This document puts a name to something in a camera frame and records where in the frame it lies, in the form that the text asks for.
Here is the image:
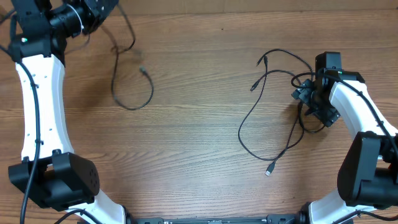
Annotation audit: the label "separated black usb cable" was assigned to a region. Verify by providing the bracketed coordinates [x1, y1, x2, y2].
[99, 2, 155, 111]

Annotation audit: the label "black usb cables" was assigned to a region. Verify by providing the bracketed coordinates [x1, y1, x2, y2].
[238, 48, 326, 177]

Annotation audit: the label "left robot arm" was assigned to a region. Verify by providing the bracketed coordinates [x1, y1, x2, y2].
[7, 0, 133, 223]

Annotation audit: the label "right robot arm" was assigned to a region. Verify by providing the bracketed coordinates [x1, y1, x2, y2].
[292, 52, 397, 223]

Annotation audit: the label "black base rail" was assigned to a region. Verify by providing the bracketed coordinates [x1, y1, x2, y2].
[136, 213, 310, 224]

